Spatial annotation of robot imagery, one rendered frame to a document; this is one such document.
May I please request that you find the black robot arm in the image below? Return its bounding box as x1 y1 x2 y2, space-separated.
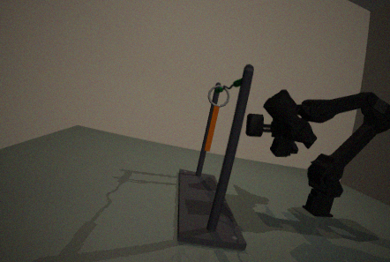
263 89 390 217

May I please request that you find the orange handle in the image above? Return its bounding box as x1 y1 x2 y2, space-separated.
205 85 230 152

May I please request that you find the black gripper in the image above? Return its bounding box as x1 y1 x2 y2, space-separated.
245 114 286 139

